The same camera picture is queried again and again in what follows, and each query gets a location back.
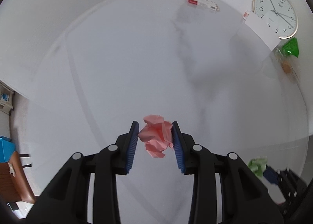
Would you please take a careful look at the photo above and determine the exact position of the green paper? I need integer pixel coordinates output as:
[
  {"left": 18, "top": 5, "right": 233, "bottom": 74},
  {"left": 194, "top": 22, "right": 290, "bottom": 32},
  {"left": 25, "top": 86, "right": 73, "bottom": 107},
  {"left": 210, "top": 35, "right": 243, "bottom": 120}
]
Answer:
[{"left": 247, "top": 157, "right": 268, "bottom": 178}]

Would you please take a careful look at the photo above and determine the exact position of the blue plastic box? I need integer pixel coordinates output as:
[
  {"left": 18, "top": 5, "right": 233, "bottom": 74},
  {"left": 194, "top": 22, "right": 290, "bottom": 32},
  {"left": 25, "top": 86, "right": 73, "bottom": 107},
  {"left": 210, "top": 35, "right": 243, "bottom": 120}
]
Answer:
[{"left": 0, "top": 136, "right": 16, "bottom": 163}]

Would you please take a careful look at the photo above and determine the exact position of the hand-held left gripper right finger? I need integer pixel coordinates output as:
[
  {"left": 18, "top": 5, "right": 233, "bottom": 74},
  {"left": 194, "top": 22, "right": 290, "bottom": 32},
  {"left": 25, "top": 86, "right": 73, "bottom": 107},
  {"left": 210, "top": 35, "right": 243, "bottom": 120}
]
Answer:
[{"left": 171, "top": 121, "right": 278, "bottom": 224}]

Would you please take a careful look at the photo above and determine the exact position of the round white wall clock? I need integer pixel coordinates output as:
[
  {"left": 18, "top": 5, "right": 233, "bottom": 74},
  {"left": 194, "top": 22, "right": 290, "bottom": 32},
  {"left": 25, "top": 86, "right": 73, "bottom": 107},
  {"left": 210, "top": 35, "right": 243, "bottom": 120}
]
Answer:
[{"left": 252, "top": 0, "right": 299, "bottom": 39}]

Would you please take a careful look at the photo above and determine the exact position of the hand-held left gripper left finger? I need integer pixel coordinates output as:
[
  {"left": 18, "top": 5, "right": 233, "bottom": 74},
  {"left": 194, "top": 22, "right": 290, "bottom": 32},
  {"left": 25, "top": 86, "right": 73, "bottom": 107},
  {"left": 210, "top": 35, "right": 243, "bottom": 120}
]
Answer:
[{"left": 26, "top": 121, "right": 140, "bottom": 224}]

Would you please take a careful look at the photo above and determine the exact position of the green plastic wrapper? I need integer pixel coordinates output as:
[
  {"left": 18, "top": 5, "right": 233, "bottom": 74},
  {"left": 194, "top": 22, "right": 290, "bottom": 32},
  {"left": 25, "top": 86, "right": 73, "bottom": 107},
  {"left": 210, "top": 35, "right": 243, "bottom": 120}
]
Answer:
[{"left": 280, "top": 38, "right": 301, "bottom": 58}]

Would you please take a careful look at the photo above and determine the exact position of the brown chair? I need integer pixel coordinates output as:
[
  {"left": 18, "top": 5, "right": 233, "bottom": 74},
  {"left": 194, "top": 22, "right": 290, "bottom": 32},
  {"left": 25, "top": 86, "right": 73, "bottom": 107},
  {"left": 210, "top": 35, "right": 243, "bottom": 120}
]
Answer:
[{"left": 0, "top": 152, "right": 36, "bottom": 204}]

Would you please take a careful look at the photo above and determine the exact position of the white card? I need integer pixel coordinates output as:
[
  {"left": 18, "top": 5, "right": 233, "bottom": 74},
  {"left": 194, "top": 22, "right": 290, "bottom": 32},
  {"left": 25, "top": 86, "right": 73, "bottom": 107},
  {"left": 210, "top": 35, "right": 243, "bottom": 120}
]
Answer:
[{"left": 244, "top": 10, "right": 281, "bottom": 51}]

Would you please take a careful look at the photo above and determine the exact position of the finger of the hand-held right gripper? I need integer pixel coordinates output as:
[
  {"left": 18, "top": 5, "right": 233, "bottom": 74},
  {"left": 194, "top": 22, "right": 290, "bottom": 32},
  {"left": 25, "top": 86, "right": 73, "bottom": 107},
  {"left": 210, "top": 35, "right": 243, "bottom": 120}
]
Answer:
[
  {"left": 276, "top": 168, "right": 297, "bottom": 191},
  {"left": 263, "top": 165, "right": 281, "bottom": 185}
]

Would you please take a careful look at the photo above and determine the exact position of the red and white long box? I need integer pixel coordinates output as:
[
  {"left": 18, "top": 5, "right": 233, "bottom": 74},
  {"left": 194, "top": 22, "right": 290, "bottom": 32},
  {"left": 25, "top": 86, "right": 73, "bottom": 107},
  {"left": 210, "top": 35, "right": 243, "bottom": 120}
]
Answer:
[{"left": 187, "top": 0, "right": 220, "bottom": 12}]

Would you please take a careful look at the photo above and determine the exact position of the cream shelf unit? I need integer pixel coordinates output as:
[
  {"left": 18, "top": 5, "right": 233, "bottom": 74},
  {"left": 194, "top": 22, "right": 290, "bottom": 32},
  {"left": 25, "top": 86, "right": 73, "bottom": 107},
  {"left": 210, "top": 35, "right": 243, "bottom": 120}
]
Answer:
[{"left": 0, "top": 84, "right": 15, "bottom": 115}]

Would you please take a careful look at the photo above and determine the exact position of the pink paper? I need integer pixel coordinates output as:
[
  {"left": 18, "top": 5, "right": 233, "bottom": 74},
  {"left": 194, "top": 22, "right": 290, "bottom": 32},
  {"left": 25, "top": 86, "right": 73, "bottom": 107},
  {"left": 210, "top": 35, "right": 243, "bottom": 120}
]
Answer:
[{"left": 138, "top": 115, "right": 175, "bottom": 159}]

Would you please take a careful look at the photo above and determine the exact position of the clear plastic bag with cookie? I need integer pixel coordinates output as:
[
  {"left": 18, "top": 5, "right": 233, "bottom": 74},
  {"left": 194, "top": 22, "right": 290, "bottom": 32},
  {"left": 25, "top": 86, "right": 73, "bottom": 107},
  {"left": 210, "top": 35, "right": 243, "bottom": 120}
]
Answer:
[{"left": 273, "top": 48, "right": 302, "bottom": 84}]

